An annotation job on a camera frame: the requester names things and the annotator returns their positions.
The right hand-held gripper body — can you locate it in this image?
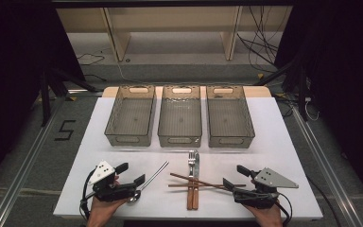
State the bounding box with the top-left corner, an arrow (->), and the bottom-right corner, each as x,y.
233,167 -> 300,210

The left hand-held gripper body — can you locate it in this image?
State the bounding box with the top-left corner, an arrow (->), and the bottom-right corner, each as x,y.
88,160 -> 138,202

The long metal spoon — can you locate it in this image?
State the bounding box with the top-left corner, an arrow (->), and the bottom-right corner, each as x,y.
127,160 -> 170,203

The wooden-handled metal knife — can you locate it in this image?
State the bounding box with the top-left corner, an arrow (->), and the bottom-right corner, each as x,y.
192,150 -> 200,211

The brown wooden chopstick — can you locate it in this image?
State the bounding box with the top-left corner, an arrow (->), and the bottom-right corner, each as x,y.
167,183 -> 247,188
169,172 -> 234,191

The wooden-handled metal fork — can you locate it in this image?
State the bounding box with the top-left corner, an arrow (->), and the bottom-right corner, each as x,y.
186,150 -> 197,211

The smoky clear plastic bin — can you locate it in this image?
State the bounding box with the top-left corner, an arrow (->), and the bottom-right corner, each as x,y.
104,84 -> 157,148
157,84 -> 203,148
205,84 -> 256,149

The person's right hand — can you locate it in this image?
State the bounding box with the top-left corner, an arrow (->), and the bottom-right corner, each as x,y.
244,201 -> 284,227

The person's left hand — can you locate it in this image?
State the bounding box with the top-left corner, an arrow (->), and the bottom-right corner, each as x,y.
86,197 -> 129,227

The white table cover sheet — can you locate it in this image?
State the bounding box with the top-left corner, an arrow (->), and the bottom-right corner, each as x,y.
53,96 -> 324,220

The black metal stand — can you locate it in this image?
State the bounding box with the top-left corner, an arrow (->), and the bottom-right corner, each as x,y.
254,60 -> 310,123
39,67 -> 100,127

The dark curtain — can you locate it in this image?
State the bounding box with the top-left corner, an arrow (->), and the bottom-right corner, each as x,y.
273,0 -> 363,210
0,0 -> 87,194

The beige wooden shelf unit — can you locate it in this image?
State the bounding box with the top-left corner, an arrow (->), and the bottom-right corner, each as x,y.
56,6 -> 294,62

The right hand-held gripper cable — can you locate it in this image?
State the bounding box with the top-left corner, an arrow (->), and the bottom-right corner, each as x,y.
275,192 -> 294,227

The aluminium floor rail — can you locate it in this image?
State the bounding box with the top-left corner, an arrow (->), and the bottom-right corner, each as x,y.
0,97 -> 66,227
291,107 -> 363,227

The white cable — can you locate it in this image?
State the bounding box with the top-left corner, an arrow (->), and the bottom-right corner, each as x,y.
304,96 -> 320,123

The thin black floor cable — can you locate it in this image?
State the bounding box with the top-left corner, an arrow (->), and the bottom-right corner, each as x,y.
77,52 -> 107,67

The bundle of black cables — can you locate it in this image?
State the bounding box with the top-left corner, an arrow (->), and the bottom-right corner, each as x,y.
235,6 -> 285,74

